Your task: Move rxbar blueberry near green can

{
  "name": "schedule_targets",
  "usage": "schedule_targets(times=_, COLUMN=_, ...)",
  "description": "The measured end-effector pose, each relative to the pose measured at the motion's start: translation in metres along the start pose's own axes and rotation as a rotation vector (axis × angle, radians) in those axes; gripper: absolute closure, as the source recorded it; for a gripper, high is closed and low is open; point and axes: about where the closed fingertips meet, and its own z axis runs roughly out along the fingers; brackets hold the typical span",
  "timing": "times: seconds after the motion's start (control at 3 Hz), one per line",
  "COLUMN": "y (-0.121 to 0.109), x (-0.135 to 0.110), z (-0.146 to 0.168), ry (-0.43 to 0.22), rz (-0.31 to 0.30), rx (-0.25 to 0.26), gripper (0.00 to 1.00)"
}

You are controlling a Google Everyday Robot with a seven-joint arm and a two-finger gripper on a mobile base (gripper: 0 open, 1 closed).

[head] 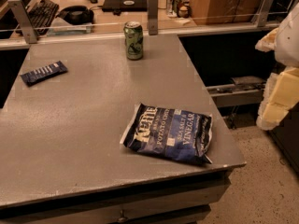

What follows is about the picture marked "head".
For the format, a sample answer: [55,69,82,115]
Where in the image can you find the table drawer front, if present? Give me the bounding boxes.
[0,176,230,224]

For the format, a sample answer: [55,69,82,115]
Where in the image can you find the green soda can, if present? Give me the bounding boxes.
[123,21,143,60]

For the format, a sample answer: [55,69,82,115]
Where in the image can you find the black laptop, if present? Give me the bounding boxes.
[102,0,147,12]

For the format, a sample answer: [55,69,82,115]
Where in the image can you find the right metal bracket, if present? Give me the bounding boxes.
[254,0,274,27]

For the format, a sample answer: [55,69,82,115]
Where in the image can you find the brown cardboard box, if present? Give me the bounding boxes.
[190,0,262,25]

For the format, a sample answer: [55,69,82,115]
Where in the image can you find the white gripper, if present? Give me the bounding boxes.
[255,3,299,131]

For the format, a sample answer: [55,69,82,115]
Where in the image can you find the grey open drawer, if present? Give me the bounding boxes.
[206,76,266,107]

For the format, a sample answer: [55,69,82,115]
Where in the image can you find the cans on back desk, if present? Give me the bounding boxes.
[166,0,190,18]

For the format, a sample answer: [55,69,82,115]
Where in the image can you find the blue rxbar blueberry bar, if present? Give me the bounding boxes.
[21,61,68,87]

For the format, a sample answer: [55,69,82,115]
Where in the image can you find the black keyboard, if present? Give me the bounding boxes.
[26,0,59,35]

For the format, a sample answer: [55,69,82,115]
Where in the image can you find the black headphones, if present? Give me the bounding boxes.
[58,6,94,25]

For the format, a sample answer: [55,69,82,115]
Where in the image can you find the left metal bracket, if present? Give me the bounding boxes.
[8,0,37,44]

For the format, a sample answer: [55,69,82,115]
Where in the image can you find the middle metal bracket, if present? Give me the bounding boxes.
[147,0,158,35]

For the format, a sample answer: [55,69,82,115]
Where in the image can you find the blue Kettle chips bag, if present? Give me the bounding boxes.
[121,104,213,164]

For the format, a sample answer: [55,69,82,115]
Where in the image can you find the metal bracket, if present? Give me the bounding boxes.
[254,0,274,27]
[147,0,158,35]
[8,0,37,44]

